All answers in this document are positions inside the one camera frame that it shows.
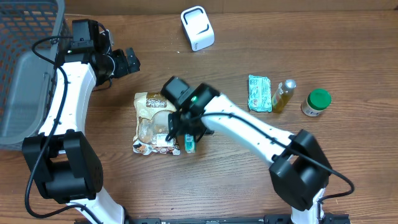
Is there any teal wet wipes pack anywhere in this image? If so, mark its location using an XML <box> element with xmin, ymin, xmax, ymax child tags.
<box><xmin>248</xmin><ymin>75</ymin><xmax>272</xmax><ymax>113</ymax></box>

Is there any teal tissue pack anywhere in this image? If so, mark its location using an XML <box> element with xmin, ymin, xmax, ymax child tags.
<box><xmin>184</xmin><ymin>134</ymin><xmax>196</xmax><ymax>154</ymax></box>

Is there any dark grey plastic basket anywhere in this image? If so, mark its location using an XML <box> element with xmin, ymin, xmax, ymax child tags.
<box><xmin>1</xmin><ymin>0</ymin><xmax>70</xmax><ymax>151</ymax></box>

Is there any green lid labelled jar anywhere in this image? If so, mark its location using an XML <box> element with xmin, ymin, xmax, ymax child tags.
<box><xmin>301</xmin><ymin>88</ymin><xmax>332</xmax><ymax>117</ymax></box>

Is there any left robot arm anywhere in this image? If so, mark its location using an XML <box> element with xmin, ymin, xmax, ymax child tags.
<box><xmin>22</xmin><ymin>19</ymin><xmax>141</xmax><ymax>223</ymax></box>

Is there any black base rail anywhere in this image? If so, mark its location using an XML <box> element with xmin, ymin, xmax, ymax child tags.
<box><xmin>75</xmin><ymin>213</ymin><xmax>351</xmax><ymax>224</ymax></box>

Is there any yellow liquid bottle silver cap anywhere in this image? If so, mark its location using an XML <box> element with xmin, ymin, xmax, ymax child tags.
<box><xmin>271</xmin><ymin>79</ymin><xmax>296</xmax><ymax>113</ymax></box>

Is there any white barcode scanner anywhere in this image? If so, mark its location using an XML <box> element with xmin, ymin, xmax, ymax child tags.
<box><xmin>180</xmin><ymin>6</ymin><xmax>215</xmax><ymax>52</ymax></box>

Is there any brown snack bag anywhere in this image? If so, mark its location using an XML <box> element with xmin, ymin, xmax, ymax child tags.
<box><xmin>132</xmin><ymin>92</ymin><xmax>180</xmax><ymax>156</ymax></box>

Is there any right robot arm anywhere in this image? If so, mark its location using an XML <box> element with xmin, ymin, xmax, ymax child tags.
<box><xmin>160</xmin><ymin>77</ymin><xmax>331</xmax><ymax>223</ymax></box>

